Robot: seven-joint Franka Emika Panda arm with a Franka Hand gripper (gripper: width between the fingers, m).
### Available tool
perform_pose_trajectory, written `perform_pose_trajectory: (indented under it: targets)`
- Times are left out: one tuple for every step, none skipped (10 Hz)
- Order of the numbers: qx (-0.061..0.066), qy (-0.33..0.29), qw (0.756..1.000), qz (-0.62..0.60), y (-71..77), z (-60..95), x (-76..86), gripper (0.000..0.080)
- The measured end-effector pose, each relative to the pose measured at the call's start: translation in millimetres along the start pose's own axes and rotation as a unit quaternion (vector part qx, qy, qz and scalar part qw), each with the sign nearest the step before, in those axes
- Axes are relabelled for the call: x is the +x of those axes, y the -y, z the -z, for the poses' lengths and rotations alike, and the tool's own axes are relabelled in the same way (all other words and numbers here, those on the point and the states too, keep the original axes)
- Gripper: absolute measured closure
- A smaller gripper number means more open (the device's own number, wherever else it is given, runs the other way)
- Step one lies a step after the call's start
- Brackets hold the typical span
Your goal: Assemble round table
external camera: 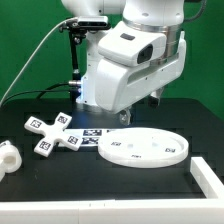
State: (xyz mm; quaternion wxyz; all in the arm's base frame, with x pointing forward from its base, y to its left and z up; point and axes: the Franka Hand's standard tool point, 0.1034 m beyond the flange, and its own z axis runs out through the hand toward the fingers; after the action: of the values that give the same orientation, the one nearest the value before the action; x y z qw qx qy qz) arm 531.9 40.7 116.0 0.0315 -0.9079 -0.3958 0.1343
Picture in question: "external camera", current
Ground grey camera cable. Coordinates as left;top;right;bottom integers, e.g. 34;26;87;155
0;19;78;106

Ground black cables at base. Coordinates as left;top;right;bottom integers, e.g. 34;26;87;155
0;79;83;107

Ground black camera on stand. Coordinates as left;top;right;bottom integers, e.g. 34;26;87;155
59;16;111;100

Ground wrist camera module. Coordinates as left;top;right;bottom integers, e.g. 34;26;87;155
98;21;167;67

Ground white marker sheet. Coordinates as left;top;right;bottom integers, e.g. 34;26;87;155
65;128;111;147

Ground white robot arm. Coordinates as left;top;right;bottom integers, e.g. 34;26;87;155
61;0;186;125

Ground white L-shaped border fence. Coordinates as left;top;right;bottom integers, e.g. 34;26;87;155
0;157;224;224

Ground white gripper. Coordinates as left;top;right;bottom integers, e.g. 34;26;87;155
95;32;186;126

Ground white round table top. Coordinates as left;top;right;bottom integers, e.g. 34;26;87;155
98;127;189;168

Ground white cross-shaped table base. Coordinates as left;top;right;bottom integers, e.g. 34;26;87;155
24;112;82;157

